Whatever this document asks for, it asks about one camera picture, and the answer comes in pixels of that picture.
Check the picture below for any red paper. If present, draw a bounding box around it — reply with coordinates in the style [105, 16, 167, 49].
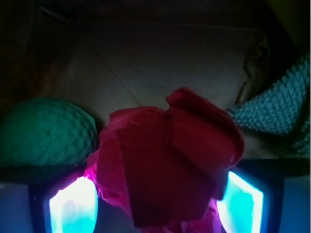
[85, 88, 244, 233]

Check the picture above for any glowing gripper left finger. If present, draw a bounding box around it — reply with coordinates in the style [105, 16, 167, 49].
[0, 167, 98, 233]

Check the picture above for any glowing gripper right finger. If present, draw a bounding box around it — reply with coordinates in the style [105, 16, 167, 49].
[217, 158, 311, 233]

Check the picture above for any green dimpled rubber ball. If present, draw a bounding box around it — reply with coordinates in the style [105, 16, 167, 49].
[0, 98, 98, 167]

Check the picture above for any light blue towel cloth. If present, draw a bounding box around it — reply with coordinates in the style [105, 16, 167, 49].
[228, 53, 311, 155]

